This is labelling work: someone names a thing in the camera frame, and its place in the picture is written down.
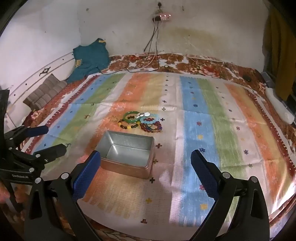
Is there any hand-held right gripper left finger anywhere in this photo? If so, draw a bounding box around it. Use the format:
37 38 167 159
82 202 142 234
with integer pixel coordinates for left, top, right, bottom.
24 150 102 241

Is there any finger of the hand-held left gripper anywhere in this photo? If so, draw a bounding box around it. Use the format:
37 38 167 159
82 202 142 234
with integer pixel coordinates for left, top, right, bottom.
4 125 49 146
9 143 68 171

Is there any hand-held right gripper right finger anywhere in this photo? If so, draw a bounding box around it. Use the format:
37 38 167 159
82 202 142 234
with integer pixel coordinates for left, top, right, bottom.
190 149 270 241

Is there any silver metal tin box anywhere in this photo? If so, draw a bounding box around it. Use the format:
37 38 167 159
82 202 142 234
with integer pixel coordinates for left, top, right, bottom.
95 130 155 179

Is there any yellow and brown bead bracelet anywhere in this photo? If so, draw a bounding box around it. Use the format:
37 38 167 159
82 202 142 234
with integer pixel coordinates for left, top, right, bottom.
118 119 139 130

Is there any multicoloured bead bracelet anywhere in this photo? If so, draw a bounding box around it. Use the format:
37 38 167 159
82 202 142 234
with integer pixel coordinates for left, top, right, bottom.
148 120 164 133

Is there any green jade bangle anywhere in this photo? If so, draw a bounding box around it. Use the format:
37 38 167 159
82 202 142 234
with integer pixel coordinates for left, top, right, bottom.
122 112 140 123

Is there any light blue bead bracelet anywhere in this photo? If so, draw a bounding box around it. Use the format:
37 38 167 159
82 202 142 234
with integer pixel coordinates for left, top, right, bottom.
140 115 162 127

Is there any brown striped pillow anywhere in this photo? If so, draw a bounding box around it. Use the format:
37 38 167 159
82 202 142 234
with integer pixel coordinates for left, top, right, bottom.
23 74 68 111

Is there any white bed headboard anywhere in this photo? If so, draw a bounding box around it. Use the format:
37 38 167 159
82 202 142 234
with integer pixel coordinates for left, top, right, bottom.
0 51 77 130

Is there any striped colourful mat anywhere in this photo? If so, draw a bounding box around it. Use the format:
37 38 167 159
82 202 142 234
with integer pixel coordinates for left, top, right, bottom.
30 72 296 230

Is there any teal garment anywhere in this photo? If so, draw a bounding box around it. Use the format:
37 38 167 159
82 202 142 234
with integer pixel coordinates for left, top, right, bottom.
66 38 110 84

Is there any white bolster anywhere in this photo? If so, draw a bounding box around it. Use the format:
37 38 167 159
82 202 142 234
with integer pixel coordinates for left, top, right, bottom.
265 87 295 125

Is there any brown floral blanket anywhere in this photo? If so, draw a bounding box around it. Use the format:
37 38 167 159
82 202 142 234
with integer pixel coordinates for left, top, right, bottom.
0 53 296 241

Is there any yellow hanging cloth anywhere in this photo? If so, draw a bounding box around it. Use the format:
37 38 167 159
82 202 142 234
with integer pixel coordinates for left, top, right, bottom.
262 7 296 101

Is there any pink power strip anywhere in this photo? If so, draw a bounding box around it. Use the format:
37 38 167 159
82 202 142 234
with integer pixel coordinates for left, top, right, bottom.
152 14 171 22

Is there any white cable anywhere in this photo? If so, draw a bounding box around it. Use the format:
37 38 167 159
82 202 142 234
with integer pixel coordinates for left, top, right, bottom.
125 53 158 70

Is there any black cable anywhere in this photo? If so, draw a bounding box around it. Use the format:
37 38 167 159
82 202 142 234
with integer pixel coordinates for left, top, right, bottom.
96 21 160 75

